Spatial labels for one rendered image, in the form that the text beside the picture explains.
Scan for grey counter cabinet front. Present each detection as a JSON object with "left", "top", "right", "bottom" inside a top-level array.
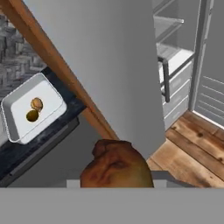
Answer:
[{"left": 0, "top": 115, "right": 103, "bottom": 188}]

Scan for grey fridge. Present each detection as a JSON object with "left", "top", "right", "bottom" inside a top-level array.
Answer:
[{"left": 22, "top": 0, "right": 205, "bottom": 161}]

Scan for white fridge drawer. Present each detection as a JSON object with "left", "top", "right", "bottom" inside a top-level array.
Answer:
[{"left": 161, "top": 61, "right": 194, "bottom": 130}]

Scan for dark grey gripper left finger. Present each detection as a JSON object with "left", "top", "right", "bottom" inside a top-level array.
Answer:
[{"left": 66, "top": 179, "right": 81, "bottom": 189}]

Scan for grey fridge door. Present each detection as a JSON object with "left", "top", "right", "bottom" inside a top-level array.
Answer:
[{"left": 188, "top": 0, "right": 224, "bottom": 130}]

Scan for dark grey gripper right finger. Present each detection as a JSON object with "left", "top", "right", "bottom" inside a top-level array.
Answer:
[{"left": 150, "top": 170, "right": 196, "bottom": 189}]

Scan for dark grey fridge rail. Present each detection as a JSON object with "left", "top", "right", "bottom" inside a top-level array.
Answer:
[{"left": 157, "top": 52, "right": 196, "bottom": 103}]

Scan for wooden side panel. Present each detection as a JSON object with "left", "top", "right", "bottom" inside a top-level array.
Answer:
[{"left": 0, "top": 0, "right": 120, "bottom": 142}]

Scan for glass fridge shelf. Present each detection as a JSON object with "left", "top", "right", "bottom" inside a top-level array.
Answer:
[{"left": 153, "top": 15, "right": 185, "bottom": 43}]

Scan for white tupperware container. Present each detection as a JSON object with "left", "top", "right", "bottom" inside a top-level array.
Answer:
[{"left": 0, "top": 72, "right": 68, "bottom": 145}]

